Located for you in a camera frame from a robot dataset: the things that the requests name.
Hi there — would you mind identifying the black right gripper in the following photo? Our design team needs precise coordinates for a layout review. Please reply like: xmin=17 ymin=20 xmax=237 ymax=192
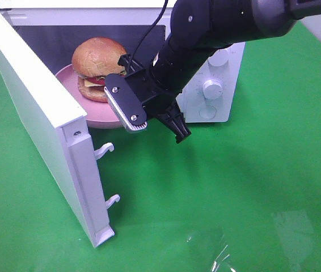
xmin=125 ymin=61 xmax=191 ymax=144

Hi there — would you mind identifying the pink round plate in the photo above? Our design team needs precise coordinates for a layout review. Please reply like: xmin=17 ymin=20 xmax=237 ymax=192
xmin=55 ymin=64 xmax=122 ymax=129

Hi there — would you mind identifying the burger with sesame-free bun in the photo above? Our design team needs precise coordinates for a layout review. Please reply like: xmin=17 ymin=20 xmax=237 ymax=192
xmin=71 ymin=37 xmax=126 ymax=103

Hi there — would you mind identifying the white microwave door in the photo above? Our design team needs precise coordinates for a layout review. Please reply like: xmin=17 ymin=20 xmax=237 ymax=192
xmin=0 ymin=13 xmax=120 ymax=247

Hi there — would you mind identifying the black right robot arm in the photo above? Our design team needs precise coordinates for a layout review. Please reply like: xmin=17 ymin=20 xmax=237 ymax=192
xmin=126 ymin=1 xmax=321 ymax=142

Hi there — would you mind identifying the round door release button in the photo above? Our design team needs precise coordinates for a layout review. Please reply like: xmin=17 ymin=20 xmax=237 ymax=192
xmin=198 ymin=105 xmax=217 ymax=120

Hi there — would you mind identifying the white lower microwave knob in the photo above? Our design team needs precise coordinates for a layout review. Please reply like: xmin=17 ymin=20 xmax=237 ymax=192
xmin=202 ymin=79 xmax=223 ymax=100

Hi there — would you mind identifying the white microwave knob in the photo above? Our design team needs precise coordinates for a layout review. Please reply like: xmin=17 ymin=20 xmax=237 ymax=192
xmin=202 ymin=79 xmax=223 ymax=100
xmin=208 ymin=48 xmax=230 ymax=67

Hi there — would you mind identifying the white microwave oven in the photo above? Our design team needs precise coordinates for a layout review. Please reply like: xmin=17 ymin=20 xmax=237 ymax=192
xmin=0 ymin=1 xmax=245 ymax=132

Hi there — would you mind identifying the white upper microwave knob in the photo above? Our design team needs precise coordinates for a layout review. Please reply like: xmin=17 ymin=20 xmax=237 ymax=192
xmin=208 ymin=48 xmax=230 ymax=67

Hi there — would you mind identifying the green table mat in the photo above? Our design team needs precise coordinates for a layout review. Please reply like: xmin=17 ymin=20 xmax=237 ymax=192
xmin=0 ymin=23 xmax=321 ymax=271

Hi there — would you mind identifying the clear plastic film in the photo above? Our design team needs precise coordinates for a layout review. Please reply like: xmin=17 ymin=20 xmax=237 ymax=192
xmin=186 ymin=210 xmax=320 ymax=271

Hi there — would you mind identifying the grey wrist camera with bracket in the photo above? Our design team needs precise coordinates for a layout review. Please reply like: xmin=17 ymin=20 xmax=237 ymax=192
xmin=104 ymin=74 xmax=147 ymax=133

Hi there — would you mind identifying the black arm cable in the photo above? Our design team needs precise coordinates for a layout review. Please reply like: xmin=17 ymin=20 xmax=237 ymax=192
xmin=118 ymin=0 xmax=170 ymax=74

